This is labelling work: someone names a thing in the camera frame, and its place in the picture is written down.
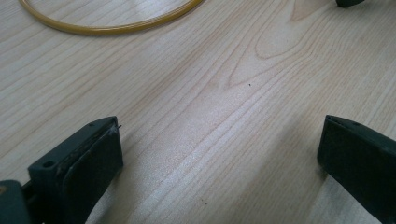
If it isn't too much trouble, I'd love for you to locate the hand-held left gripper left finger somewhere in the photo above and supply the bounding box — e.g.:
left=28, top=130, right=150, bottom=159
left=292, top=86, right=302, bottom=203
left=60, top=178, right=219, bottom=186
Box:
left=27, top=116, right=124, bottom=224

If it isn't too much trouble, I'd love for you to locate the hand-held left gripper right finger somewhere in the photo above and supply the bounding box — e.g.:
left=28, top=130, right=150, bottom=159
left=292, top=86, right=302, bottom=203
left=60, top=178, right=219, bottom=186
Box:
left=317, top=114, right=396, bottom=224

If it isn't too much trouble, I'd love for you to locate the dark object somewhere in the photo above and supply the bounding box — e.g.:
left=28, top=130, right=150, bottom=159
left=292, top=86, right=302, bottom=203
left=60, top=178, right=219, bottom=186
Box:
left=334, top=0, right=365, bottom=8

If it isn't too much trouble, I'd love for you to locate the yellow rubber ring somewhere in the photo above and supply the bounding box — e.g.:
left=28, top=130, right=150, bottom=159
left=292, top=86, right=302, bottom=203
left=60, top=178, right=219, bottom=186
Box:
left=18, top=0, right=205, bottom=36

